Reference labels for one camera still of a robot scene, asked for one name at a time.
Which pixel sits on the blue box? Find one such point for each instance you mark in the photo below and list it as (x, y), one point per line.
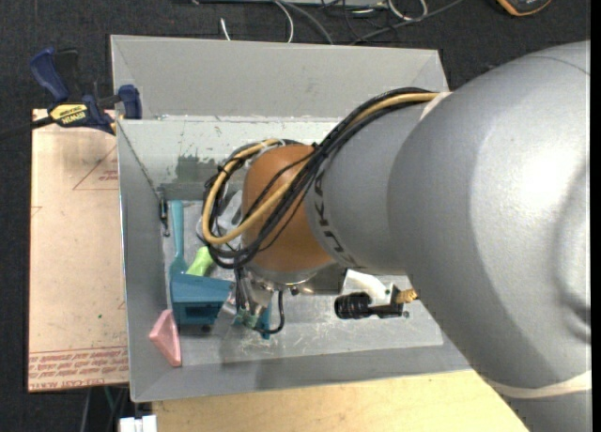
(197, 296)

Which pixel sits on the light green plastic toy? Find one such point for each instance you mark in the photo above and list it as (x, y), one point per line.
(201, 262)

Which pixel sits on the black cylinder on white bracket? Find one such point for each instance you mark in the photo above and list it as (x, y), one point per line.
(353, 305)

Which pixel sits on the grey metal bin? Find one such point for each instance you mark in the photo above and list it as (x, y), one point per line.
(263, 82)

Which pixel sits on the pink triangular block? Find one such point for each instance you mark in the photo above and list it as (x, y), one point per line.
(166, 336)

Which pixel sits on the brown cardboard board, red print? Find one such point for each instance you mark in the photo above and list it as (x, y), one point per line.
(75, 242)

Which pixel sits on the clear white plastic thing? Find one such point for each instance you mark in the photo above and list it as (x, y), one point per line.
(233, 214)

